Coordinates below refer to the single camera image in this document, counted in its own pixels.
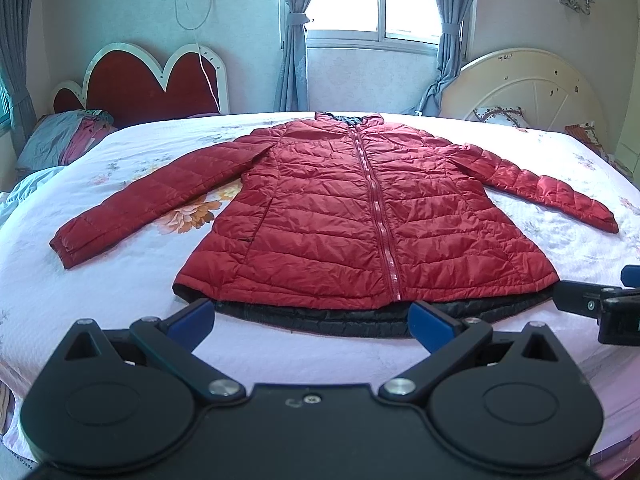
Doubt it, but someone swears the red quilted down jacket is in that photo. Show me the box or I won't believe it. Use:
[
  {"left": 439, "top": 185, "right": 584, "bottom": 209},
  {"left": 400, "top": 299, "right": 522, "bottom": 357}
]
[{"left": 51, "top": 113, "right": 618, "bottom": 338}]

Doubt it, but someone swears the white floral bed quilt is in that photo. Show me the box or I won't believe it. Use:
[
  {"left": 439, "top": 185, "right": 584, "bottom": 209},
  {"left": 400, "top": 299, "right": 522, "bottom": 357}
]
[{"left": 1, "top": 113, "right": 639, "bottom": 479}]

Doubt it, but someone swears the red patterned pillow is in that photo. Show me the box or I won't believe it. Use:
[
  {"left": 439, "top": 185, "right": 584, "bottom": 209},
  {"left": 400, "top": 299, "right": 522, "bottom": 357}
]
[{"left": 564, "top": 120, "right": 613, "bottom": 162}]

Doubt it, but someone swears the embroidered white pillow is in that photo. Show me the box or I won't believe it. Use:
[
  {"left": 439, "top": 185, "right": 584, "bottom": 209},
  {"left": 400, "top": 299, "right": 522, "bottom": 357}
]
[{"left": 473, "top": 105, "right": 529, "bottom": 129}]

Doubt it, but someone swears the cream round headboard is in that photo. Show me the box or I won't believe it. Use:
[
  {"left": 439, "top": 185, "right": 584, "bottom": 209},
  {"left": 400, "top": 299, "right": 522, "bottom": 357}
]
[{"left": 440, "top": 48, "right": 608, "bottom": 143}]

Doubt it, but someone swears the red heart-shaped headboard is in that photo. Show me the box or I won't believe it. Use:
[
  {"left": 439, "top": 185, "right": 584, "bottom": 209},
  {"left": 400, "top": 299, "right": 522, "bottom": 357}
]
[{"left": 51, "top": 42, "right": 230, "bottom": 128}]

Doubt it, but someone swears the right blue-grey curtain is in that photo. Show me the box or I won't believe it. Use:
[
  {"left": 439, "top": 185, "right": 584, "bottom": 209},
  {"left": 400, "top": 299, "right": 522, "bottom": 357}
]
[{"left": 414, "top": 0, "right": 473, "bottom": 117}]

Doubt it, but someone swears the blue-grey curtain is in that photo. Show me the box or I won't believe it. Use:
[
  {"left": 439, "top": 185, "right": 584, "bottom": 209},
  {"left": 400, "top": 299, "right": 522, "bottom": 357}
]
[
  {"left": 414, "top": 0, "right": 473, "bottom": 117},
  {"left": 276, "top": 0, "right": 311, "bottom": 112}
]

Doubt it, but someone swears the left blue-grey curtain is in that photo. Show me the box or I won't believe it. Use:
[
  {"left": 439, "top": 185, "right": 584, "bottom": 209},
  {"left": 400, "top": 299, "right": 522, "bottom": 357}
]
[{"left": 276, "top": 0, "right": 311, "bottom": 112}]

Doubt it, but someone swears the far left grey curtain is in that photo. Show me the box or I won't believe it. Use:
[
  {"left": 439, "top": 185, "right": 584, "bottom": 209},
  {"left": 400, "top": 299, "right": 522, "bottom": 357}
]
[{"left": 0, "top": 0, "right": 36, "bottom": 155}]

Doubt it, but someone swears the window with white frame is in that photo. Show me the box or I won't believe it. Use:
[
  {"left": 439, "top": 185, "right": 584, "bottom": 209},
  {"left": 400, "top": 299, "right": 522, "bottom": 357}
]
[{"left": 306, "top": 0, "right": 442, "bottom": 53}]

